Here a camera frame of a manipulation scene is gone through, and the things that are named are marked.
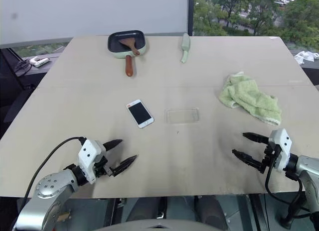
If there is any white smartphone with black screen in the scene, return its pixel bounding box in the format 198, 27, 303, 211
126, 99, 155, 129

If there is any black window pillar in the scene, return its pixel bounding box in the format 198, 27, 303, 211
187, 0, 195, 37

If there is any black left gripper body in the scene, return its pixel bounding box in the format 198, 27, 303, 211
94, 155, 115, 178

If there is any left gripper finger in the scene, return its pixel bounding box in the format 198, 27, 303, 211
102, 139, 124, 152
111, 155, 139, 177

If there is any green terry towel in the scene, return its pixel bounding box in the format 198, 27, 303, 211
218, 71, 283, 126

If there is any black side desk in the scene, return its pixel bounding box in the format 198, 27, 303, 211
0, 48, 60, 132

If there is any white power strip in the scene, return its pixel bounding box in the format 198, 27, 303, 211
29, 56, 50, 68

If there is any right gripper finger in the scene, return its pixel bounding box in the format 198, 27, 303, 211
242, 132, 270, 145
231, 149, 265, 173

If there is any black coiled cable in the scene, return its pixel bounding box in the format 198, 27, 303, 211
13, 59, 33, 75

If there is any brown wooden spatula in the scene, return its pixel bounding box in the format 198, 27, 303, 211
119, 38, 141, 56

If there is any white board panel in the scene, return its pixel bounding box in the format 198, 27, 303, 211
0, 0, 189, 49

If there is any pale green sheathed knife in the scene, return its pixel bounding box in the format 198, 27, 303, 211
179, 32, 191, 64

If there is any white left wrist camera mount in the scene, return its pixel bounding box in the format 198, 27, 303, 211
78, 139, 107, 185

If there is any clear phone case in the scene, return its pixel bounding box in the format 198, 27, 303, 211
164, 107, 201, 124

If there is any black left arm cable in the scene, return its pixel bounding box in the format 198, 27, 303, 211
22, 136, 87, 204

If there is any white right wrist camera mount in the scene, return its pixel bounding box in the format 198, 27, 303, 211
268, 128, 293, 172

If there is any dark rounded shape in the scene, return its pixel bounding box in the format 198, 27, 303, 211
194, 195, 228, 230

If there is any white crumpled plastic bag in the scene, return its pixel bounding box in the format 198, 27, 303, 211
294, 51, 319, 65

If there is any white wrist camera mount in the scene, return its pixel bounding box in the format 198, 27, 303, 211
268, 128, 293, 172
78, 139, 107, 185

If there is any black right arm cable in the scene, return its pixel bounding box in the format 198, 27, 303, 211
264, 151, 319, 229

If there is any grey robot torso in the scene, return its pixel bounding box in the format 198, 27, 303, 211
92, 218, 212, 231

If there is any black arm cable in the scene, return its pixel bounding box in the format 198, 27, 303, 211
264, 151, 319, 229
22, 136, 87, 204

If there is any green square frying pan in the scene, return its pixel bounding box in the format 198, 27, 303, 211
107, 30, 148, 77

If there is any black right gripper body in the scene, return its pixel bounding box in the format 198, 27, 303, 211
259, 142, 282, 175

